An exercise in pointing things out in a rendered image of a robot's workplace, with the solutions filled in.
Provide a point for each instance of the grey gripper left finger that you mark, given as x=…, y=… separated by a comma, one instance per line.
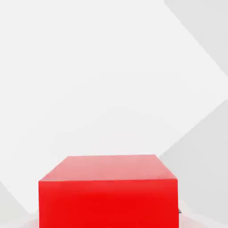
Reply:
x=33, y=223

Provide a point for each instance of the small red cube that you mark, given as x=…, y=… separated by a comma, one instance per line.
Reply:
x=108, y=203

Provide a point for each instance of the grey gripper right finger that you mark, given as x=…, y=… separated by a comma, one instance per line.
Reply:
x=183, y=220

